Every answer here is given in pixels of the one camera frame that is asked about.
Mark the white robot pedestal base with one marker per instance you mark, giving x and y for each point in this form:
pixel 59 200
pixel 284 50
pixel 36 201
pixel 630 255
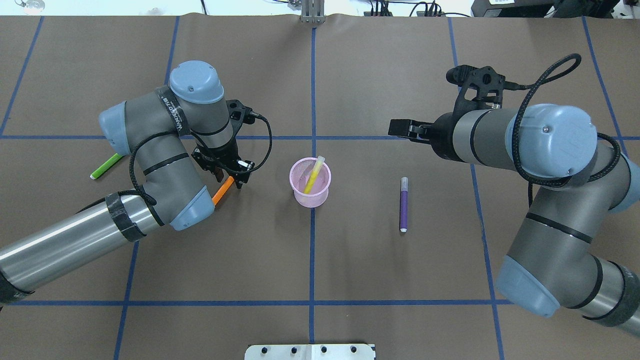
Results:
pixel 328 351

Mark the aluminium frame post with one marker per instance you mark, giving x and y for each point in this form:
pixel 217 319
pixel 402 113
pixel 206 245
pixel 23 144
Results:
pixel 313 12

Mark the yellow highlighter pen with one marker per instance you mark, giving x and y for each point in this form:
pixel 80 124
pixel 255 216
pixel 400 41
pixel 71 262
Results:
pixel 315 171

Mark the pink mesh pen holder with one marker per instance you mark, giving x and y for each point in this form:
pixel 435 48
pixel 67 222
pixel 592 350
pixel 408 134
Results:
pixel 298 175

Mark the orange highlighter pen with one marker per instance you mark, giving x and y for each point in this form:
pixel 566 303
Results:
pixel 223 189

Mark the green highlighter pen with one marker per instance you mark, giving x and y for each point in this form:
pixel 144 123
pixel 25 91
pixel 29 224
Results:
pixel 106 166

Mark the purple highlighter pen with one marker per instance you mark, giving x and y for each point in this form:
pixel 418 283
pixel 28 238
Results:
pixel 403 212

